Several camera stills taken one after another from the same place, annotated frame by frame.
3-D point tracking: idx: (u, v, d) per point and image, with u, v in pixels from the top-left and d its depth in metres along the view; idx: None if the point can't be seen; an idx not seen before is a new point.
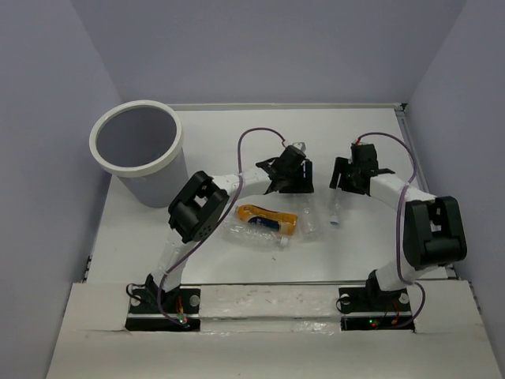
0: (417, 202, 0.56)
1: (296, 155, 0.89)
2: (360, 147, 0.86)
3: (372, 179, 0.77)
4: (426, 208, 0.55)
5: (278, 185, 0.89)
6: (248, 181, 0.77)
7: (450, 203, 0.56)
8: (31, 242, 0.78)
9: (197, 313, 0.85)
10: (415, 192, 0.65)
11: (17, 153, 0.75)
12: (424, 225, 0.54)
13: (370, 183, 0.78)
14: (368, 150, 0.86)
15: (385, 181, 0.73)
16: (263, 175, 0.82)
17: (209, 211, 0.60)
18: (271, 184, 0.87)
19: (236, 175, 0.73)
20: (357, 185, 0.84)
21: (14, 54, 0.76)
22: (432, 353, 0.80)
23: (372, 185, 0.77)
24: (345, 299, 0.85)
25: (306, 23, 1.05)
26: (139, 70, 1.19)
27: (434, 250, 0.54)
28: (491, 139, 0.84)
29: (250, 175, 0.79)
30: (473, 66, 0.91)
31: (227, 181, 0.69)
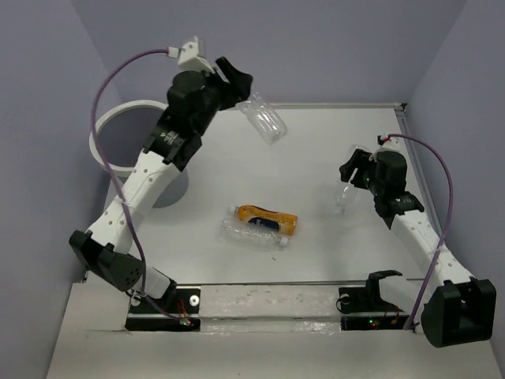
0: (450, 287, 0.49)
1: (188, 98, 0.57)
2: (390, 166, 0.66)
3: (398, 217, 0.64)
4: (459, 298, 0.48)
5: (193, 148, 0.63)
6: (136, 197, 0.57)
7: (488, 290, 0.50)
8: (31, 241, 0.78)
9: (197, 312, 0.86)
10: (448, 263, 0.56)
11: (18, 151, 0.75)
12: (455, 317, 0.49)
13: (394, 219, 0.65)
14: (398, 170, 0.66)
15: (413, 229, 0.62)
16: (155, 166, 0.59)
17: (112, 275, 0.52)
18: (178, 159, 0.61)
19: (117, 201, 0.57)
20: (376, 208, 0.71)
21: (16, 52, 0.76)
22: (432, 353, 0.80)
23: (397, 223, 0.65)
24: (345, 299, 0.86)
25: (306, 20, 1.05)
26: (138, 70, 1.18)
27: (458, 339, 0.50)
28: (491, 138, 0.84)
29: (138, 181, 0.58)
30: (473, 65, 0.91)
31: (110, 226, 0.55)
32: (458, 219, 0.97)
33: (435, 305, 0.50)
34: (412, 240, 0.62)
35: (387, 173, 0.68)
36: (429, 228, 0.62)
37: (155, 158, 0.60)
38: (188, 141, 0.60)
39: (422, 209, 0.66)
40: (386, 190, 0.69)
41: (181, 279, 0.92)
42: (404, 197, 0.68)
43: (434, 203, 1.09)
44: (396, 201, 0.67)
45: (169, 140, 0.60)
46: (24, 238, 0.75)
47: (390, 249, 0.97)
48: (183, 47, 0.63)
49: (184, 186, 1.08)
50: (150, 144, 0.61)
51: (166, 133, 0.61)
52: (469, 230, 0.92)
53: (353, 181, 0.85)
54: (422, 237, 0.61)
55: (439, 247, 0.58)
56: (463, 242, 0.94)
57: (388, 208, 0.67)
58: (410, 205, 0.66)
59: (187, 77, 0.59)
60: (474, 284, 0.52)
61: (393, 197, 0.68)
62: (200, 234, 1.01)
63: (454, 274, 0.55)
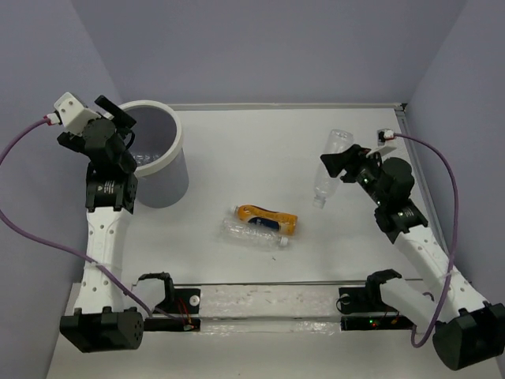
0: (465, 317, 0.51)
1: (109, 148, 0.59)
2: (396, 181, 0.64)
3: (402, 235, 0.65)
4: (475, 326, 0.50)
5: (133, 186, 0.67)
6: (107, 253, 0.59)
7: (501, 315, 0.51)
8: (31, 242, 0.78)
9: (197, 313, 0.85)
10: (460, 285, 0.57)
11: (19, 152, 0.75)
12: (470, 343, 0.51)
13: (399, 239, 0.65)
14: (404, 185, 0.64)
15: (419, 248, 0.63)
16: (109, 218, 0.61)
17: (120, 335, 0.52)
18: (125, 201, 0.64)
19: (91, 271, 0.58)
20: (378, 220, 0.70)
21: (17, 54, 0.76)
22: (432, 352, 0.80)
23: (400, 242, 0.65)
24: (345, 299, 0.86)
25: (307, 20, 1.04)
26: (139, 70, 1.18)
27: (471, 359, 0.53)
28: (490, 138, 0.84)
29: (101, 238, 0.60)
30: (473, 65, 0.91)
31: (95, 292, 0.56)
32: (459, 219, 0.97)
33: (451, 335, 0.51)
34: (419, 259, 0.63)
35: (391, 187, 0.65)
36: (435, 247, 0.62)
37: (105, 211, 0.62)
38: (126, 183, 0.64)
39: (426, 223, 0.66)
40: (388, 203, 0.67)
41: (181, 279, 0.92)
42: (405, 209, 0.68)
43: (434, 204, 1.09)
44: (398, 215, 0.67)
45: (109, 190, 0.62)
46: (24, 238, 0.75)
47: (390, 249, 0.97)
48: (61, 107, 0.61)
49: (184, 186, 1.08)
50: (91, 203, 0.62)
51: (102, 186, 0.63)
52: (469, 230, 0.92)
53: (340, 178, 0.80)
54: (429, 257, 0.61)
55: (450, 271, 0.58)
56: (464, 242, 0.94)
57: (390, 223, 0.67)
58: (412, 219, 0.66)
59: (94, 126, 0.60)
60: (488, 308, 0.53)
61: (394, 210, 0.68)
62: (200, 234, 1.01)
63: (466, 298, 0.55)
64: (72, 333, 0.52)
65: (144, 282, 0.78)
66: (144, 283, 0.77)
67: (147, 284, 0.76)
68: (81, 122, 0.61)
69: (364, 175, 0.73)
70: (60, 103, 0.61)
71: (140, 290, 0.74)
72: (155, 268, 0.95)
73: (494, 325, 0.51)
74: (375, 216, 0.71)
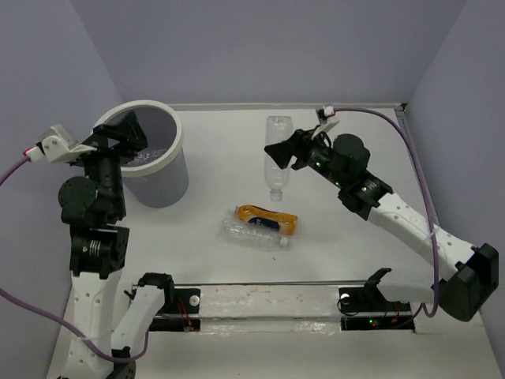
0: (465, 271, 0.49)
1: (86, 213, 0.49)
2: (353, 160, 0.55)
3: (375, 212, 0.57)
4: (475, 275, 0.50)
5: (123, 241, 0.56)
6: (93, 324, 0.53)
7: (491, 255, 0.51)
8: (31, 241, 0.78)
9: (197, 313, 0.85)
10: (446, 240, 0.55)
11: (18, 152, 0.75)
12: (476, 292, 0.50)
13: (372, 215, 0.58)
14: (363, 158, 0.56)
15: (396, 219, 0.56)
16: (95, 286, 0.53)
17: None
18: (114, 262, 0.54)
19: (76, 341, 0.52)
20: (343, 202, 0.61)
21: (17, 54, 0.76)
22: (432, 353, 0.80)
23: (374, 217, 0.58)
24: (345, 299, 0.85)
25: (307, 20, 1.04)
26: (139, 70, 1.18)
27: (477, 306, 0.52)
28: (489, 138, 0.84)
29: (87, 305, 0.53)
30: (473, 65, 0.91)
31: (81, 363, 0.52)
32: (460, 218, 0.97)
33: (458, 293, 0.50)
34: (398, 229, 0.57)
35: (349, 166, 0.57)
36: (411, 211, 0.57)
37: (91, 275, 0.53)
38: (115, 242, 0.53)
39: (390, 189, 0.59)
40: (348, 181, 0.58)
41: (181, 279, 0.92)
42: (367, 181, 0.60)
43: (434, 204, 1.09)
44: (363, 190, 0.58)
45: (95, 252, 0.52)
46: (24, 238, 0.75)
47: (390, 249, 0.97)
48: (44, 144, 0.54)
49: (184, 186, 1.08)
50: (76, 265, 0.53)
51: (86, 245, 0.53)
52: (470, 230, 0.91)
53: (291, 166, 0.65)
54: (409, 223, 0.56)
55: (432, 230, 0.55)
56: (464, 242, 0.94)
57: (358, 203, 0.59)
58: (376, 190, 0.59)
59: (70, 185, 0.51)
60: (477, 253, 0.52)
61: (357, 186, 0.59)
62: (200, 234, 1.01)
63: (455, 249, 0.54)
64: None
65: (138, 300, 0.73)
66: (140, 302, 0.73)
67: (143, 303, 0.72)
68: (65, 159, 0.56)
69: (316, 158, 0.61)
70: (44, 137, 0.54)
71: (137, 309, 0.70)
72: (155, 268, 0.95)
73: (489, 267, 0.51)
74: (339, 198, 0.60)
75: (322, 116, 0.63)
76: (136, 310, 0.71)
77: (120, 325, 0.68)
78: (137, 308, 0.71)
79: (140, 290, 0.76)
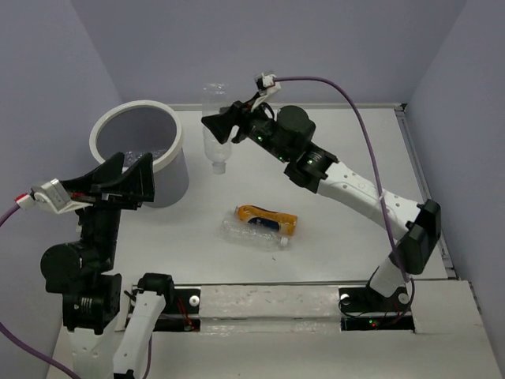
0: (415, 230, 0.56)
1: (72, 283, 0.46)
2: (301, 134, 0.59)
3: (322, 182, 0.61)
4: (424, 231, 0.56)
5: (115, 290, 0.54)
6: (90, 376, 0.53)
7: (433, 210, 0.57)
8: (31, 242, 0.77)
9: (197, 313, 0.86)
10: (394, 201, 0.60)
11: (18, 152, 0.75)
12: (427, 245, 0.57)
13: (321, 186, 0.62)
14: (309, 130, 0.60)
15: (344, 187, 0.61)
16: (89, 339, 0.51)
17: None
18: (106, 314, 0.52)
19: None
20: (290, 176, 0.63)
21: (17, 54, 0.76)
22: (432, 353, 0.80)
23: (323, 188, 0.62)
24: (345, 299, 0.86)
25: (307, 20, 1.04)
26: (138, 70, 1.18)
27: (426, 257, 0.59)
28: (488, 138, 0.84)
29: (82, 358, 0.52)
30: (472, 66, 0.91)
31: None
32: (459, 219, 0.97)
33: (410, 246, 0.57)
34: (349, 197, 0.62)
35: (296, 140, 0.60)
36: (357, 178, 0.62)
37: (86, 330, 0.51)
38: (107, 297, 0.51)
39: (334, 159, 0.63)
40: (294, 155, 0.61)
41: (181, 279, 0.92)
42: (311, 153, 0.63)
43: (434, 204, 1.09)
44: (309, 164, 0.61)
45: (87, 311, 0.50)
46: (24, 238, 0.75)
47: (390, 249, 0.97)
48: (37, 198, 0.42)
49: (184, 186, 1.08)
50: (70, 321, 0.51)
51: (79, 304, 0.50)
52: (469, 230, 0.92)
53: (232, 139, 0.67)
54: (357, 189, 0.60)
55: (382, 194, 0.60)
56: (464, 242, 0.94)
57: (306, 176, 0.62)
58: (319, 161, 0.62)
59: (54, 252, 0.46)
60: (424, 210, 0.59)
61: (304, 160, 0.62)
62: (200, 234, 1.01)
63: (402, 209, 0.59)
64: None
65: (138, 311, 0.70)
66: (140, 313, 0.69)
67: (144, 314, 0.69)
68: None
69: (257, 132, 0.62)
70: (38, 191, 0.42)
71: (137, 323, 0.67)
72: (155, 268, 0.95)
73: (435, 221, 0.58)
74: (286, 173, 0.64)
75: (260, 85, 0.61)
76: (136, 323, 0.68)
77: (121, 344, 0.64)
78: (138, 320, 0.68)
79: (140, 298, 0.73)
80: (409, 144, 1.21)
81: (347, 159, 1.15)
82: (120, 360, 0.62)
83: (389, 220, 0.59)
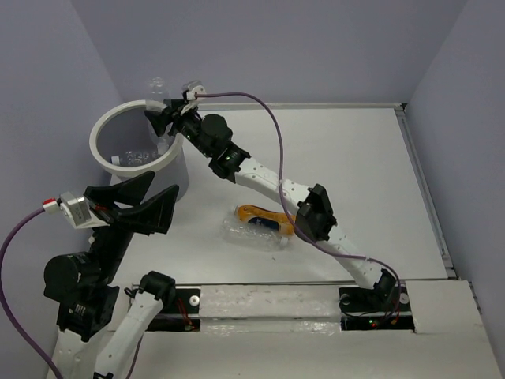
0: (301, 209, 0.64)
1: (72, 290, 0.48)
2: (218, 137, 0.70)
3: (236, 175, 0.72)
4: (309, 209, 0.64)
5: (110, 303, 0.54)
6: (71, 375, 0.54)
7: (319, 190, 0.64)
8: (31, 242, 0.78)
9: (197, 313, 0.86)
10: (289, 186, 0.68)
11: (18, 152, 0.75)
12: (316, 221, 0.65)
13: (237, 178, 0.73)
14: (226, 136, 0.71)
15: (253, 178, 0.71)
16: (75, 343, 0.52)
17: None
18: (96, 325, 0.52)
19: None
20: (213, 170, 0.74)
21: (17, 54, 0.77)
22: (432, 353, 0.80)
23: (238, 178, 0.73)
24: (345, 299, 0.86)
25: (307, 20, 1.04)
26: (139, 70, 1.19)
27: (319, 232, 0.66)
28: (488, 138, 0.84)
29: (67, 360, 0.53)
30: (471, 65, 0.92)
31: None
32: (459, 218, 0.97)
33: (300, 223, 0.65)
34: (259, 185, 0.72)
35: (215, 141, 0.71)
36: (262, 168, 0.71)
37: (73, 335, 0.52)
38: (100, 309, 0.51)
39: (248, 155, 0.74)
40: (215, 153, 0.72)
41: (181, 279, 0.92)
42: (230, 151, 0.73)
43: (434, 204, 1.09)
44: (226, 159, 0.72)
45: (78, 318, 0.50)
46: (25, 237, 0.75)
47: (390, 249, 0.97)
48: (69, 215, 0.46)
49: (184, 186, 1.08)
50: (62, 321, 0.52)
51: (72, 309, 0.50)
52: (469, 230, 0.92)
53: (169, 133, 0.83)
54: (262, 179, 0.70)
55: (279, 181, 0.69)
56: (464, 242, 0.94)
57: (224, 170, 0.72)
58: (237, 157, 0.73)
59: (58, 261, 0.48)
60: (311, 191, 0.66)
61: (222, 155, 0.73)
62: (200, 234, 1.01)
63: (296, 192, 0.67)
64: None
65: (133, 314, 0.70)
66: (133, 316, 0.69)
67: (136, 318, 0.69)
68: None
69: (187, 130, 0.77)
70: (72, 212, 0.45)
71: (129, 327, 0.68)
72: (155, 268, 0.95)
73: (321, 201, 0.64)
74: (210, 166, 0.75)
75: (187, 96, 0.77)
76: (129, 325, 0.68)
77: (108, 344, 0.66)
78: (130, 323, 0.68)
79: (140, 298, 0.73)
80: (409, 144, 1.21)
81: (347, 159, 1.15)
82: (104, 360, 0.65)
83: (283, 202, 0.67)
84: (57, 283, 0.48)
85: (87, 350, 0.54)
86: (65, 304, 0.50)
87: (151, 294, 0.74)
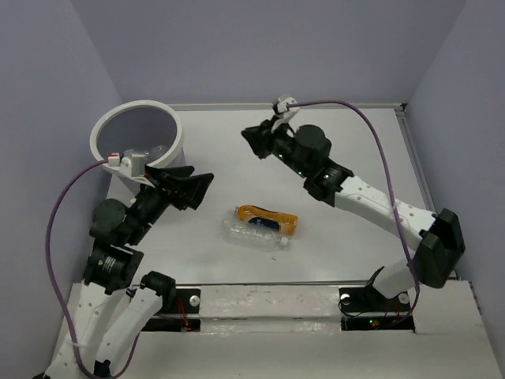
0: (428, 238, 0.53)
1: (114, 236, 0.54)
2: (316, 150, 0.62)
3: (338, 196, 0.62)
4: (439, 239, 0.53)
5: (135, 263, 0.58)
6: (87, 332, 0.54)
7: (452, 219, 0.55)
8: (33, 241, 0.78)
9: (197, 313, 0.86)
10: (407, 212, 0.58)
11: (18, 151, 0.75)
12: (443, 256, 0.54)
13: (338, 200, 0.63)
14: (323, 150, 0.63)
15: (360, 198, 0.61)
16: (99, 296, 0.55)
17: None
18: (121, 281, 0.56)
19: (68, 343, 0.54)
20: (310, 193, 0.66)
21: (17, 54, 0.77)
22: (432, 353, 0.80)
23: (338, 197, 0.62)
24: (345, 299, 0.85)
25: (306, 20, 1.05)
26: (139, 70, 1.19)
27: (447, 270, 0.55)
28: (488, 137, 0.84)
29: (85, 317, 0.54)
30: (471, 65, 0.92)
31: (65, 367, 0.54)
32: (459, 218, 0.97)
33: (424, 257, 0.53)
34: (364, 208, 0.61)
35: (312, 156, 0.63)
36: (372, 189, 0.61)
37: (96, 290, 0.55)
38: (128, 264, 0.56)
39: (351, 174, 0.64)
40: (313, 170, 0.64)
41: (181, 279, 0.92)
42: (329, 170, 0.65)
43: (435, 204, 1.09)
44: (327, 178, 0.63)
45: (107, 269, 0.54)
46: (26, 236, 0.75)
47: (390, 249, 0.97)
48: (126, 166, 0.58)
49: None
50: (89, 274, 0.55)
51: (103, 259, 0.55)
52: (470, 230, 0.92)
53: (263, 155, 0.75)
54: (371, 200, 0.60)
55: (394, 206, 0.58)
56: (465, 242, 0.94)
57: (323, 190, 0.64)
58: (338, 176, 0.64)
59: (109, 206, 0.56)
60: (439, 219, 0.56)
61: (321, 174, 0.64)
62: (200, 234, 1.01)
63: (416, 220, 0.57)
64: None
65: (134, 306, 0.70)
66: (135, 308, 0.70)
67: (136, 311, 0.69)
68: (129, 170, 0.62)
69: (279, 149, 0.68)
70: (130, 163, 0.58)
71: (129, 318, 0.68)
72: (155, 268, 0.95)
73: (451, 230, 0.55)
74: (304, 188, 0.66)
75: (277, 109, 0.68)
76: (129, 317, 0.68)
77: (107, 332, 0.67)
78: (130, 315, 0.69)
79: (140, 293, 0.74)
80: (410, 144, 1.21)
81: (348, 159, 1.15)
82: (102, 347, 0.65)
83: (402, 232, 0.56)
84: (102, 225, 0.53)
85: (106, 309, 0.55)
86: (99, 253, 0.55)
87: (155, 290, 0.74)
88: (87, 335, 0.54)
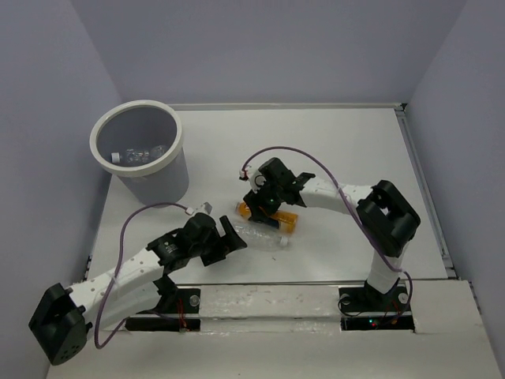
0: (365, 205, 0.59)
1: (199, 234, 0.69)
2: (270, 166, 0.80)
3: (302, 193, 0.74)
4: (373, 205, 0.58)
5: (181, 263, 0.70)
6: (126, 279, 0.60)
7: (389, 187, 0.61)
8: (32, 242, 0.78)
9: (197, 312, 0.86)
10: (351, 189, 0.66)
11: (17, 152, 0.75)
12: (386, 220, 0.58)
13: (302, 197, 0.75)
14: (278, 165, 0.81)
15: (316, 189, 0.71)
16: (152, 260, 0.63)
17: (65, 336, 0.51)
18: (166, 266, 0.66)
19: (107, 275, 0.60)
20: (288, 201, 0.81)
21: (16, 54, 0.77)
22: (432, 353, 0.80)
23: (305, 197, 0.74)
24: (345, 299, 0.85)
25: (306, 20, 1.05)
26: (139, 71, 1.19)
27: (403, 236, 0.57)
28: (488, 137, 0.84)
29: (131, 268, 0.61)
30: (471, 66, 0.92)
31: (91, 291, 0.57)
32: (459, 218, 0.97)
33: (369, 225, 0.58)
34: (322, 200, 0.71)
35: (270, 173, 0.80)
36: (324, 181, 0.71)
37: (152, 257, 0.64)
38: (180, 257, 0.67)
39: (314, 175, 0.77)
40: (282, 182, 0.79)
41: (181, 279, 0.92)
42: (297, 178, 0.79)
43: (435, 204, 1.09)
44: (293, 183, 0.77)
45: (169, 250, 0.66)
46: (24, 237, 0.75)
47: None
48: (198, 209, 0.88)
49: (184, 186, 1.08)
50: (153, 245, 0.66)
51: (168, 242, 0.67)
52: (470, 231, 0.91)
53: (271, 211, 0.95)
54: (323, 189, 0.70)
55: (338, 187, 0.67)
56: (465, 242, 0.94)
57: (294, 195, 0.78)
58: (303, 178, 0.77)
59: (206, 217, 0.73)
60: (377, 190, 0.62)
61: (290, 183, 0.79)
62: None
63: (360, 193, 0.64)
64: (49, 304, 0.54)
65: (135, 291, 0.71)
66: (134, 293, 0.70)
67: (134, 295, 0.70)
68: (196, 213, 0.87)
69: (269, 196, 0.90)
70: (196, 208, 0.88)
71: (127, 300, 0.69)
72: None
73: (390, 197, 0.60)
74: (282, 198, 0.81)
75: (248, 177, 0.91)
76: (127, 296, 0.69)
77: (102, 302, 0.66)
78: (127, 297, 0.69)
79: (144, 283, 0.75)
80: (410, 144, 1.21)
81: (348, 159, 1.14)
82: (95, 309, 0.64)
83: (348, 206, 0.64)
84: (196, 220, 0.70)
85: (147, 275, 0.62)
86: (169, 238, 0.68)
87: (155, 287, 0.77)
88: (127, 277, 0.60)
